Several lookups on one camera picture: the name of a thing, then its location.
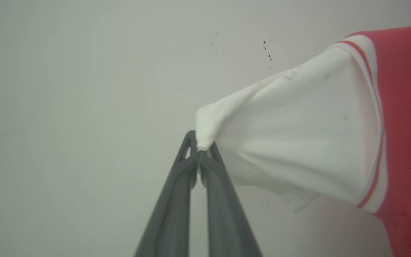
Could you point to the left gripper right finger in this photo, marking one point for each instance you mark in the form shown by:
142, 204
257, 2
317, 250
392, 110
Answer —
227, 221

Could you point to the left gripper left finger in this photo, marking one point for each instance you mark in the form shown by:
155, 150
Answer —
171, 221

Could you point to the red and white garment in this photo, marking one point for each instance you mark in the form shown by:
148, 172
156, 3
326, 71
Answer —
298, 135

